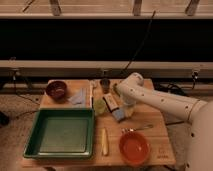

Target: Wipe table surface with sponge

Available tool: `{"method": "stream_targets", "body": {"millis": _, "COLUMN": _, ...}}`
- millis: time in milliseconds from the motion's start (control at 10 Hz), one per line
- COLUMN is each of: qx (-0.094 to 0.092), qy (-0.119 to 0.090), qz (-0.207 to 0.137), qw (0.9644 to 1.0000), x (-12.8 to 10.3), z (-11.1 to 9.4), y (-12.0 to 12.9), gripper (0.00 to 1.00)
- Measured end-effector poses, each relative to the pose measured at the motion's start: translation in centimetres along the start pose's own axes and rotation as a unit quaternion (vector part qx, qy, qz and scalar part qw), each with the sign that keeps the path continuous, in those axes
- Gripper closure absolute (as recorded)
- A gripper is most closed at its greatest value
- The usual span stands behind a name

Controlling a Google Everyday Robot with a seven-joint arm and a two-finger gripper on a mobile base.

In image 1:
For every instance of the blue yellow sponge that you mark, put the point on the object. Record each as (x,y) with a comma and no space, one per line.
(122,113)

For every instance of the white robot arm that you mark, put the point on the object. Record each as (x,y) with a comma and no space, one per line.
(197,112)

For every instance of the dark grey cup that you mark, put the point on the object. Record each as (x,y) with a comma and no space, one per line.
(105,85)

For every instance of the green toy vegetable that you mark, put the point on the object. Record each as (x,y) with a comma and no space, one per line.
(115,88)

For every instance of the black white eraser block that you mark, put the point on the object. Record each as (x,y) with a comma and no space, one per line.
(110,101)

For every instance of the white plastic spoon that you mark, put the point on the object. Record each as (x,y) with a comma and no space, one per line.
(92,87)

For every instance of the light green cup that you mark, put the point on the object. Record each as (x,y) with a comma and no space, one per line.
(99,106)

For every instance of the blue folded cloth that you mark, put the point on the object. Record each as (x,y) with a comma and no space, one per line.
(79,97)

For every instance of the metal spoon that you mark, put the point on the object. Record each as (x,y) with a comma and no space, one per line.
(124,130)

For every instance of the dark red bowl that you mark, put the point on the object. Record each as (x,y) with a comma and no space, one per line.
(56,90)

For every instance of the green plastic tray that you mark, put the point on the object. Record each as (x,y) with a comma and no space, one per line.
(61,134)

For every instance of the orange plastic bowl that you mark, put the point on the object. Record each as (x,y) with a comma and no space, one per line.
(134,148)

